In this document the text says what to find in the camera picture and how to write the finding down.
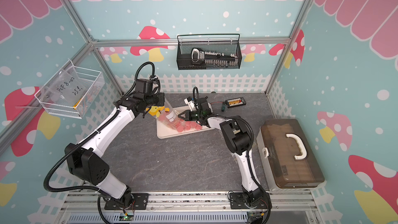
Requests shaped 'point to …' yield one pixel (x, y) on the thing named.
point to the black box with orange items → (235, 102)
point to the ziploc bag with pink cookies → (167, 114)
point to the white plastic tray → (165, 132)
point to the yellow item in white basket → (75, 104)
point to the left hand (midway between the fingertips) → (163, 98)
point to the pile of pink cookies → (185, 125)
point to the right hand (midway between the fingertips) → (178, 116)
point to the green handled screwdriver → (223, 107)
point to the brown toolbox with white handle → (289, 159)
